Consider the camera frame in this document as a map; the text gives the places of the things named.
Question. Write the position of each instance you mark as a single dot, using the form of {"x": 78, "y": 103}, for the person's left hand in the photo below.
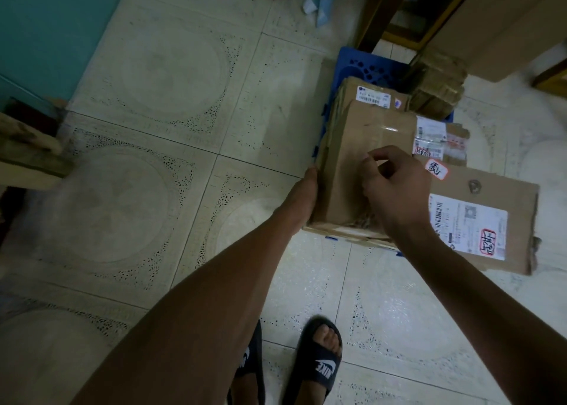
{"x": 297, "y": 205}

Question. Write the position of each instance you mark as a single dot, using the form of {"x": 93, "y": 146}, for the person's right hand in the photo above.
{"x": 401, "y": 196}

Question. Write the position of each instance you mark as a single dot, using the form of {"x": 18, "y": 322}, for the person's right thumb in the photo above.
{"x": 367, "y": 183}

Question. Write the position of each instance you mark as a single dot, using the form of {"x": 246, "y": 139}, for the person's left fingers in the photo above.
{"x": 312, "y": 182}

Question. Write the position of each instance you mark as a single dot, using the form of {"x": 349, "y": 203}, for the taped brown cardboard box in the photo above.
{"x": 345, "y": 170}

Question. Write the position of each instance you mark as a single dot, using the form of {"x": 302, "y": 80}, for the person's right forearm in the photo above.
{"x": 487, "y": 311}

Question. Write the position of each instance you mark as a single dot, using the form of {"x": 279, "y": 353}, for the person's left forearm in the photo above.
{"x": 208, "y": 311}

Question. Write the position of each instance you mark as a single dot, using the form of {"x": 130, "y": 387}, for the small labelled cardboard box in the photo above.
{"x": 354, "y": 91}

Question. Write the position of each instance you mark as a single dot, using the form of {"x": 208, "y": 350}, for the blue plastic crate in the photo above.
{"x": 367, "y": 66}

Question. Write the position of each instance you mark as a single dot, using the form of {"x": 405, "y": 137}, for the stack of folded cardboard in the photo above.
{"x": 436, "y": 83}

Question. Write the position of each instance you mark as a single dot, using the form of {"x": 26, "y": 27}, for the large flat cardboard box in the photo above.
{"x": 496, "y": 196}

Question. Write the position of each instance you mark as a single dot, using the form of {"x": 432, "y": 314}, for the person's right foot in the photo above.
{"x": 327, "y": 338}

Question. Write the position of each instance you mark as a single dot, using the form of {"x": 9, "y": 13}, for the person's right black slide sandal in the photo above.
{"x": 316, "y": 369}

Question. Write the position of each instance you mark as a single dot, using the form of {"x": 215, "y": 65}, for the person's black slide sandal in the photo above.
{"x": 316, "y": 369}
{"x": 252, "y": 365}

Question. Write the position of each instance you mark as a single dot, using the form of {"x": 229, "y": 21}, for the person's left black slide sandal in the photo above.
{"x": 252, "y": 365}

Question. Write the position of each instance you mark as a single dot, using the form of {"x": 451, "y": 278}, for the brown wooden furniture edge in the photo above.
{"x": 553, "y": 79}

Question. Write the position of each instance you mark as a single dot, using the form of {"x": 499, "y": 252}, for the big plain cardboard box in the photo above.
{"x": 505, "y": 19}

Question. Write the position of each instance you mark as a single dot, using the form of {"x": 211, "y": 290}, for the rough wooden planks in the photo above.
{"x": 26, "y": 152}

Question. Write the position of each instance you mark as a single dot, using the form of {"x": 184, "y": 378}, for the yellow wooden frame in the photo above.
{"x": 432, "y": 24}

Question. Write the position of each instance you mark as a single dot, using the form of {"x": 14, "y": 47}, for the dark wooden post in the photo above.
{"x": 383, "y": 6}

